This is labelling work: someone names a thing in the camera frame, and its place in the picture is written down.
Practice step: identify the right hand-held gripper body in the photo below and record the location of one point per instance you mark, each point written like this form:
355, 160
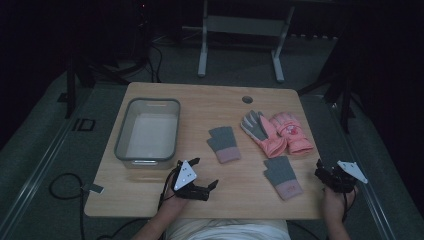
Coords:
343, 180

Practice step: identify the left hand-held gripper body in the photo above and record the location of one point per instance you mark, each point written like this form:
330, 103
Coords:
185, 176

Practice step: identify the pink ski glove grey palm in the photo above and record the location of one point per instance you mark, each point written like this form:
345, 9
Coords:
272, 143

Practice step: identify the person's right hand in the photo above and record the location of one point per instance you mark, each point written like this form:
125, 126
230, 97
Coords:
335, 205

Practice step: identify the person's left hand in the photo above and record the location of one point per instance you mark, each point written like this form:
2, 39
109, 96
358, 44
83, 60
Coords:
173, 205

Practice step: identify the grey knit glove pink cuff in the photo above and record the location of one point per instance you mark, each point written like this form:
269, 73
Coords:
222, 140
280, 173

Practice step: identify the pink ski glove cartoon print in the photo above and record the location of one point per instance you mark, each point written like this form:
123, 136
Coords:
294, 134

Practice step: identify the person's white shirt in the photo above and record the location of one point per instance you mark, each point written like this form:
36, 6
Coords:
226, 230

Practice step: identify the grey plastic storage bin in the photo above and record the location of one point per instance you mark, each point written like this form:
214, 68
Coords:
150, 136

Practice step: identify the black tripod stand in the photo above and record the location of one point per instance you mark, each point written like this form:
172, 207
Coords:
345, 96
70, 90

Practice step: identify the metal floor rail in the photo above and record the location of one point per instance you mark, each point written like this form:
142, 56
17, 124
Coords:
46, 160
363, 186

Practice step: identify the white metal table frame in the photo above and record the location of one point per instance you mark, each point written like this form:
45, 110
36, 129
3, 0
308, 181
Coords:
245, 26

